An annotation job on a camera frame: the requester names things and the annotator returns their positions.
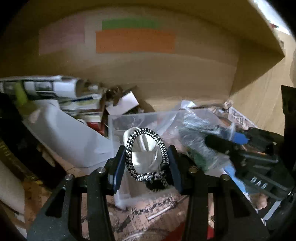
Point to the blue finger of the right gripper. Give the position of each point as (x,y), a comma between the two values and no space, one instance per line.
(240,138)

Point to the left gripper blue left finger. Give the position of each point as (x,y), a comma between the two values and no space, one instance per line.
(116,168)

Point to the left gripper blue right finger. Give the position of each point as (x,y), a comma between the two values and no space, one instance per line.
(179,166)

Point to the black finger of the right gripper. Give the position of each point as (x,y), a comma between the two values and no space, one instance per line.
(223,146)

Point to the clear plastic bag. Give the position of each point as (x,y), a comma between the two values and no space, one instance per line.
(186,130)

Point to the white drawstring pouch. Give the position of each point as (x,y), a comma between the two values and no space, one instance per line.
(145,155)

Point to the green striped sock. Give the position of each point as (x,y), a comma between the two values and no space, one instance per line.
(199,160)

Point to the person's hand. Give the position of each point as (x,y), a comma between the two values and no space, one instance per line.
(259,201)

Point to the clear plastic storage bin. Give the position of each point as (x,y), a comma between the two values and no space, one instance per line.
(135,188)

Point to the white paper sheet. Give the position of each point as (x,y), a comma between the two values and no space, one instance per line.
(72,140)

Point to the metal rod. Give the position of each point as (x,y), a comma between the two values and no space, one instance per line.
(173,205)

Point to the small cardboard box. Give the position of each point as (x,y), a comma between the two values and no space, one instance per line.
(125,104)

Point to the red card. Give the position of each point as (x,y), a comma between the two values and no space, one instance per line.
(181,233)

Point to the rolled newspaper stack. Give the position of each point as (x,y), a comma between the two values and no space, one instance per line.
(57,86)

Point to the dark wine bottle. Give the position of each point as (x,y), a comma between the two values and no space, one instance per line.
(22,153)

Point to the cream ceramic mug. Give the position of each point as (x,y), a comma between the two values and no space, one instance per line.
(12,192)

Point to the orange sticky note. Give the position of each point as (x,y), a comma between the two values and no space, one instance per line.
(135,40)

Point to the green sticky note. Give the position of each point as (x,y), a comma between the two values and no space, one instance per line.
(129,23)

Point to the pink sticky note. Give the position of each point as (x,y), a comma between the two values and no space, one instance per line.
(61,35)

